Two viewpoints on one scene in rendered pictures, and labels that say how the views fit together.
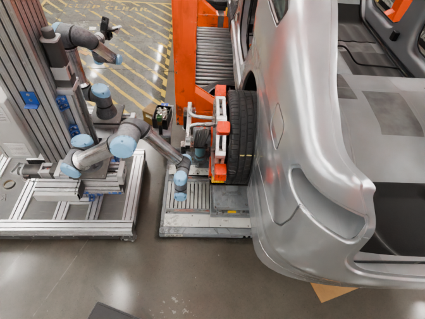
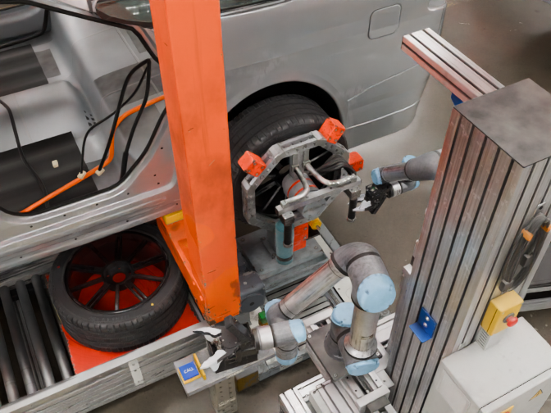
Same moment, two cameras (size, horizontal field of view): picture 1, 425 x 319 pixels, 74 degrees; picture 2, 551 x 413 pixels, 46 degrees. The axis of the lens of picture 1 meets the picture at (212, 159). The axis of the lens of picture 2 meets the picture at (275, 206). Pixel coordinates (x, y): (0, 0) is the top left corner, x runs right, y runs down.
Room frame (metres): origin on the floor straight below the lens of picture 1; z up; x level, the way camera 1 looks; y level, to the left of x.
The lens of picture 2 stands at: (2.32, 1.95, 3.01)
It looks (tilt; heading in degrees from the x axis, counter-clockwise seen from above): 47 degrees down; 248
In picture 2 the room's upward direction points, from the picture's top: straight up
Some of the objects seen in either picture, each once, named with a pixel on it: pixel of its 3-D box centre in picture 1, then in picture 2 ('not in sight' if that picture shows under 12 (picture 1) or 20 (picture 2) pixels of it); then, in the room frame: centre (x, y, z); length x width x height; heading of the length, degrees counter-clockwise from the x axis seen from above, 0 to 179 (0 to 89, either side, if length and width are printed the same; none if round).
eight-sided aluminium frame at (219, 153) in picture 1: (217, 137); (296, 184); (1.43, -0.02, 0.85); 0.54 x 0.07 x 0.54; 6
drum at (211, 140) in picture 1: (207, 136); (303, 193); (1.43, 0.05, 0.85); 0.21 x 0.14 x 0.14; 96
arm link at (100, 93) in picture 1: (100, 94); (347, 323); (1.60, 0.84, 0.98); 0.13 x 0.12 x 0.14; 82
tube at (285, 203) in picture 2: (201, 107); (290, 179); (1.52, 0.11, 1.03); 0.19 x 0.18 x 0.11; 96
